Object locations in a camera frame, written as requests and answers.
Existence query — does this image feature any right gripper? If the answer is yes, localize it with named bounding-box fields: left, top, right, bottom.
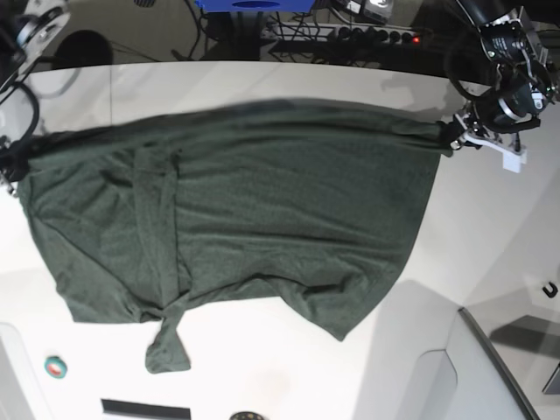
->
left=1, top=136, right=44, bottom=197

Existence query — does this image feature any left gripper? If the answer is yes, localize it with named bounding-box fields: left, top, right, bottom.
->
left=439, top=102, right=525, bottom=158

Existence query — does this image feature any dark green t-shirt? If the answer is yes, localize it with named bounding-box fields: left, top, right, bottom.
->
left=17, top=100, right=452, bottom=374

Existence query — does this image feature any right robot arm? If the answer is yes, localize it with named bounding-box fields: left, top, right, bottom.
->
left=1, top=1, right=70, bottom=197

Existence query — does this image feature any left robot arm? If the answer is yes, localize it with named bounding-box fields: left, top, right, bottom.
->
left=442, top=1, right=559, bottom=164

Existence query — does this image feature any black U-shaped clip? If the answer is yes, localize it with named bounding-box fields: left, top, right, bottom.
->
left=542, top=282, right=559, bottom=298

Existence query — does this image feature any green red tape roll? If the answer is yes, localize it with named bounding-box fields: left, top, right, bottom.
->
left=44, top=356, right=67, bottom=379

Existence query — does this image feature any white power strip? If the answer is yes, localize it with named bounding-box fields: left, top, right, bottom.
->
left=261, top=21, right=423, bottom=46

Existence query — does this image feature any blue plastic bin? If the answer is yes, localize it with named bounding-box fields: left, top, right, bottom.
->
left=195, top=0, right=314, bottom=13

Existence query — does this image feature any white tray with black slot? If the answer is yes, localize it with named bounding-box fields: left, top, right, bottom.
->
left=101, top=399, right=192, bottom=420

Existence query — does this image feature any black round dotted object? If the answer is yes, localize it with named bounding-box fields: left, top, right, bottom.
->
left=230, top=411, right=264, bottom=420

